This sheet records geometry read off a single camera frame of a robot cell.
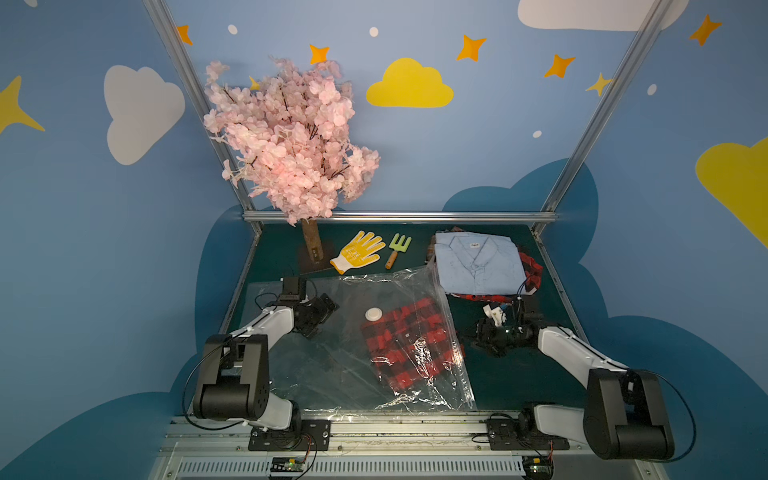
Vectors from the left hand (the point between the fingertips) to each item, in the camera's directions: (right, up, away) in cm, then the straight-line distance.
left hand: (332, 311), depth 93 cm
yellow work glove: (+7, +19, +21) cm, 29 cm away
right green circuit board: (+55, -34, -21) cm, 68 cm away
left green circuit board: (-7, -34, -21) cm, 40 cm away
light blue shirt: (+47, +15, +5) cm, 49 cm away
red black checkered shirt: (+25, -8, -11) cm, 28 cm away
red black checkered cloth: (+67, +12, +6) cm, 68 cm away
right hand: (+43, -6, -7) cm, 43 cm away
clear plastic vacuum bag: (+2, -16, -7) cm, 18 cm away
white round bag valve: (+13, -1, 0) cm, 13 cm away
